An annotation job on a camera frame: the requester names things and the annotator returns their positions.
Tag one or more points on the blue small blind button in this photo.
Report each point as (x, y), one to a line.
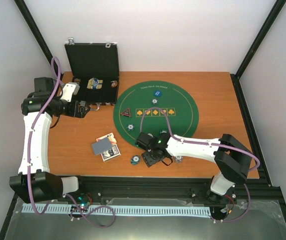
(157, 93)

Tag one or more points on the black poker chip case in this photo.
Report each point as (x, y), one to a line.
(94, 60)

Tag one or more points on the yellow card box in case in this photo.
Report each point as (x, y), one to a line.
(94, 84)

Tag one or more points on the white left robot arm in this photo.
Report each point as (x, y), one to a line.
(35, 182)

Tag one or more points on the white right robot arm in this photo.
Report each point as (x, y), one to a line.
(232, 158)

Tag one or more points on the light blue cable duct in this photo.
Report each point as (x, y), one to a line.
(123, 210)

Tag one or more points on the red chip in case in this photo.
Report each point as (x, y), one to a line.
(114, 84)

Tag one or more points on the teal chip stack on table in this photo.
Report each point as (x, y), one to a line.
(135, 160)

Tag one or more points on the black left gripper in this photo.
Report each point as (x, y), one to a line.
(81, 113)

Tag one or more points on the purple chip stack on table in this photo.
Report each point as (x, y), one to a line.
(178, 159)

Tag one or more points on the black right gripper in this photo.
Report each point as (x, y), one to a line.
(149, 161)

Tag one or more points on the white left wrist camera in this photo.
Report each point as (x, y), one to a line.
(69, 90)

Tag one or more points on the teal chip top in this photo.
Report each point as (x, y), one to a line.
(154, 101)

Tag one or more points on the green round poker mat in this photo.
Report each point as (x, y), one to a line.
(175, 102)

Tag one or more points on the chip row in case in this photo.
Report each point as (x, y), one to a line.
(77, 80)

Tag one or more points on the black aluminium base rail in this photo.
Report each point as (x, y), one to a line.
(102, 189)

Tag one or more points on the blue card box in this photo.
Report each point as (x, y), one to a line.
(113, 152)

